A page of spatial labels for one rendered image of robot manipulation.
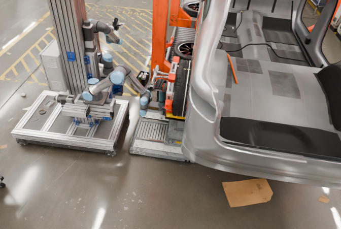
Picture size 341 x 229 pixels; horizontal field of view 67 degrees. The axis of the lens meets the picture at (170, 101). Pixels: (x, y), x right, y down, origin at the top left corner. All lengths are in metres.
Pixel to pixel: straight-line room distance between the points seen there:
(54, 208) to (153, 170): 1.13
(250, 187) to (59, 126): 2.47
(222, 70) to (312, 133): 1.07
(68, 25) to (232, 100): 1.80
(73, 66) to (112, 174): 1.32
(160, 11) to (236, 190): 2.23
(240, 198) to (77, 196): 1.81
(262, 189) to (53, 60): 2.74
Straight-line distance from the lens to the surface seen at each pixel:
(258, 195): 3.32
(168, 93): 2.75
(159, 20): 3.12
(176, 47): 4.53
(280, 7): 5.30
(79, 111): 2.95
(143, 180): 3.18
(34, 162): 3.59
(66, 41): 2.84
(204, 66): 1.94
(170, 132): 3.36
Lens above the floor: 2.69
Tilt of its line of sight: 41 degrees down
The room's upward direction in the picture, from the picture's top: 5 degrees clockwise
